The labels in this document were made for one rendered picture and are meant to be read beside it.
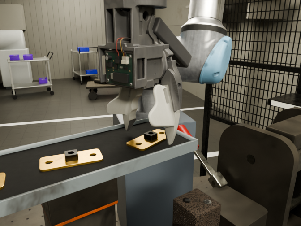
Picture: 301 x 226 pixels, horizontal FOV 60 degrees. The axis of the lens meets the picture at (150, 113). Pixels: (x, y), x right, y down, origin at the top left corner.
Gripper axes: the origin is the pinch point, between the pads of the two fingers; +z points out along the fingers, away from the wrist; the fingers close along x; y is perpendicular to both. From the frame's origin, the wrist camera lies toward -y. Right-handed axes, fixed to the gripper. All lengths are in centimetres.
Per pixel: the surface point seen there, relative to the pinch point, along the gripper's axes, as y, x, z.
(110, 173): 11.2, 2.6, 2.0
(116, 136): 2.8, -5.4, 1.8
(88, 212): 12.6, -0.9, 9.1
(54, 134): -135, -282, 118
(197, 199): 1.6, 10.4, 7.8
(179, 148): -0.2, 5.7, 1.6
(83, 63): -426, -613, 76
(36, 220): -1, -53, 48
